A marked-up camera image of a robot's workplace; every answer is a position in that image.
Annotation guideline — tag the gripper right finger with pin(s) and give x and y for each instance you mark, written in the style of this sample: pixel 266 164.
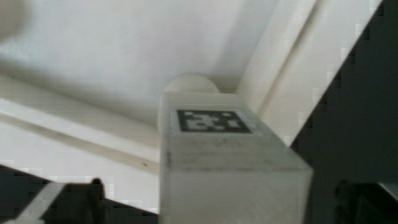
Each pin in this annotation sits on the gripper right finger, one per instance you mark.
pixel 367 203

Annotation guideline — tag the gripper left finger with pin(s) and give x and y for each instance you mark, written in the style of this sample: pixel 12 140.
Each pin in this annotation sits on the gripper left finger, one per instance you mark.
pixel 72 203

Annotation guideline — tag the white leg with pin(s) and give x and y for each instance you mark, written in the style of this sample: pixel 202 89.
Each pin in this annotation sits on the white leg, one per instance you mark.
pixel 235 179

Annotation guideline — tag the white square table top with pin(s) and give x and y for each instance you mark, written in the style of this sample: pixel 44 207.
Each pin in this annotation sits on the white square table top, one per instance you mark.
pixel 95 51

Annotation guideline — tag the white U-shaped fence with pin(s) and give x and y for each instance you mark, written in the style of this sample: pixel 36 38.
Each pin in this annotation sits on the white U-shaped fence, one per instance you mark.
pixel 52 158

